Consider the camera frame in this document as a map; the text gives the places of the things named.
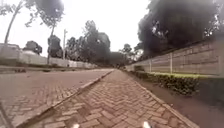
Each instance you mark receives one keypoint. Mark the row of trees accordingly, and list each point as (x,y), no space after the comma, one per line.
(93,43)
(180,23)

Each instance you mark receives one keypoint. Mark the grey stone kerb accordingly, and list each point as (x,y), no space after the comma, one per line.
(87,83)

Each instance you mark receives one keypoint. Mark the red brick path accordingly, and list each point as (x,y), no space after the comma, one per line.
(116,100)

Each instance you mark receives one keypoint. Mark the pole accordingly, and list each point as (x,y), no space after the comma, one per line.
(64,43)

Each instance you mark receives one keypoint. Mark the low green hedge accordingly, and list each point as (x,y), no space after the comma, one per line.
(176,81)

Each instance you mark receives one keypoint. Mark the robot's own part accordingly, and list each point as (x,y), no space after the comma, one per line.
(146,125)
(76,126)

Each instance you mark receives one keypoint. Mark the red brick road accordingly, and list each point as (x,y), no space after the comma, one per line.
(43,86)

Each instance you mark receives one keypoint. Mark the dark earth verge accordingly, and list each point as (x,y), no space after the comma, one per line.
(36,69)

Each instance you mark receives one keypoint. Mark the brown dirt strip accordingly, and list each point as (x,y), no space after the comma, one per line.
(200,113)

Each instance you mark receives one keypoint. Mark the pale concrete wall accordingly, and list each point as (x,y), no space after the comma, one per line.
(33,59)

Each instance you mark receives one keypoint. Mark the grey block wall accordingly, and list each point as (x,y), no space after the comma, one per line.
(193,58)

